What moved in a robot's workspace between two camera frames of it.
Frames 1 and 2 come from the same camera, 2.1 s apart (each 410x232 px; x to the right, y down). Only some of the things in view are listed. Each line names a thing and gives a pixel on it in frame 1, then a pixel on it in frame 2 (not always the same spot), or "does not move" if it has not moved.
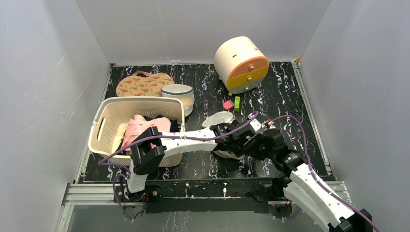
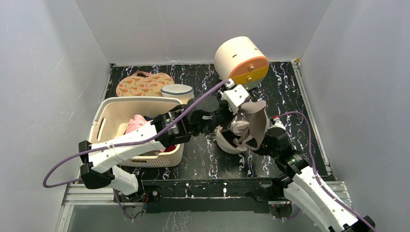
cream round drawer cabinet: [240, 65] does not move
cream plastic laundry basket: [111, 116] does not move
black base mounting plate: [214, 196] does not move
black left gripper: [238, 151] to [230, 117]
